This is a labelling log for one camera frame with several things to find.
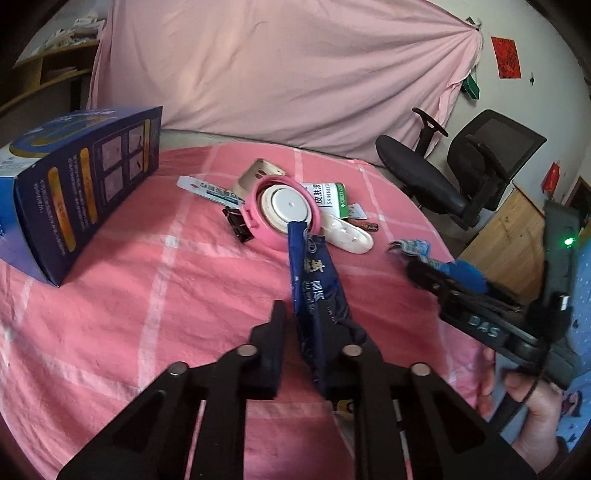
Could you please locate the light blue wrapper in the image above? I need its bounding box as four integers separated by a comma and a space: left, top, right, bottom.
387, 237, 433, 258

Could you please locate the red paper wall decoration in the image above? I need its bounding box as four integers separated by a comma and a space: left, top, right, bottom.
491, 36, 523, 80

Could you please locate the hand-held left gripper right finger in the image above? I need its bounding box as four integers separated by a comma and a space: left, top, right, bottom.
322, 340, 539, 480

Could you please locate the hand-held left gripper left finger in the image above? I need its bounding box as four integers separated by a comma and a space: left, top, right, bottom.
55, 300, 287, 480

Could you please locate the hanging pink sheet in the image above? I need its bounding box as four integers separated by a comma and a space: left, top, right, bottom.
88, 0, 485, 160

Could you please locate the person's right hand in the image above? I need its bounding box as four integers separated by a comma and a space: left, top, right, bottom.
477, 347, 563, 462

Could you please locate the white and blue sachet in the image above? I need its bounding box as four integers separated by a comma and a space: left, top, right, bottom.
177, 175, 245, 208

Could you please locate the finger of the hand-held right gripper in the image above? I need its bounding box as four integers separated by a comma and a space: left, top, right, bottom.
405, 257, 465, 303
450, 260, 525, 308

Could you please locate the black office chair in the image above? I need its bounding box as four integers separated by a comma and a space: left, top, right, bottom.
375, 107, 548, 232

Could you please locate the white and green medicine box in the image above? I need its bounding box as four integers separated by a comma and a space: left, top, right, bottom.
300, 181, 351, 221

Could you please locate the pile of white papers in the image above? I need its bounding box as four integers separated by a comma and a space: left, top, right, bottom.
44, 17, 108, 48

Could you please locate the blue cardboard box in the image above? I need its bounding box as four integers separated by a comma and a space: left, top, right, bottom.
0, 106, 164, 288

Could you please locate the dark blue snack wrapper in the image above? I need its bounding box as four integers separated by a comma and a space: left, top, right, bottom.
285, 222, 371, 418

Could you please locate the pink round lid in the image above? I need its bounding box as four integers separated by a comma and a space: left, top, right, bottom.
240, 178, 322, 253

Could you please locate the wooden wall shelf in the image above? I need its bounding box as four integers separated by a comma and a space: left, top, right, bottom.
0, 37, 100, 116

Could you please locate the wooden cabinet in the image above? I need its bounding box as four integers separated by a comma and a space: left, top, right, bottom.
457, 182, 551, 298

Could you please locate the black binder clip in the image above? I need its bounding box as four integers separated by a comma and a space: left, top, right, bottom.
222, 206, 254, 243

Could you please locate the small red wall hanging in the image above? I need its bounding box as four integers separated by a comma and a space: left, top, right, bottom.
541, 161, 562, 193

